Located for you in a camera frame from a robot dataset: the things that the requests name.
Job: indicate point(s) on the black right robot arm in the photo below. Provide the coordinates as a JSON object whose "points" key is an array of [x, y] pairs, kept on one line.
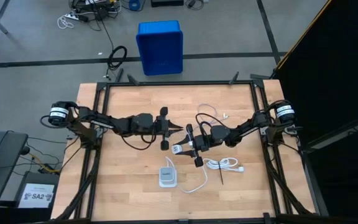
{"points": [[244, 127]]}

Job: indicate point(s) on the white power strip tower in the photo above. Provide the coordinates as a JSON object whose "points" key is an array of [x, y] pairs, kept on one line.
{"points": [[168, 175]]}

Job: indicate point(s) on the black box with SA2 label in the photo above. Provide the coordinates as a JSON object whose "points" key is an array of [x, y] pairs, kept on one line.
{"points": [[37, 196]]}

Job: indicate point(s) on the black power brick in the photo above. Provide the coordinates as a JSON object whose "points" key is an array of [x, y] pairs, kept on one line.
{"points": [[101, 13]]}

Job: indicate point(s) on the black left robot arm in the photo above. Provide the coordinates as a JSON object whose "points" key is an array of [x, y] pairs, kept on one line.
{"points": [[104, 123]]}

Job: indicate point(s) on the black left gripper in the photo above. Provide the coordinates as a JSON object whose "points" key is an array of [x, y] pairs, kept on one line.
{"points": [[162, 129]]}

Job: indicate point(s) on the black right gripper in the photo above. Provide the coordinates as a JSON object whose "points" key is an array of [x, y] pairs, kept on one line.
{"points": [[202, 143]]}

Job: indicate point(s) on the black flat box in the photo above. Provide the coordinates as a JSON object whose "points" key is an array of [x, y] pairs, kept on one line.
{"points": [[166, 3]]}

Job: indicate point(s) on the blue plastic bin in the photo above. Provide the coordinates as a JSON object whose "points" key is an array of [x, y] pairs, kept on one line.
{"points": [[160, 46]]}

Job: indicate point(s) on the white floor power strip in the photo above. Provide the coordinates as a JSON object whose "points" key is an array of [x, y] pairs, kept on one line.
{"points": [[73, 16]]}

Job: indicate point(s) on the black aluminium table frame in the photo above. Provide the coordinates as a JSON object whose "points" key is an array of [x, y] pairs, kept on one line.
{"points": [[179, 83]]}

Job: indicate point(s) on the black partition panel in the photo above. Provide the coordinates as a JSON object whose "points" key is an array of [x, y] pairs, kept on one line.
{"points": [[337, 77]]}

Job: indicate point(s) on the small black adapter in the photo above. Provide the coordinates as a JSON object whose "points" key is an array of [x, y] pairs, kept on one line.
{"points": [[192, 3]]}

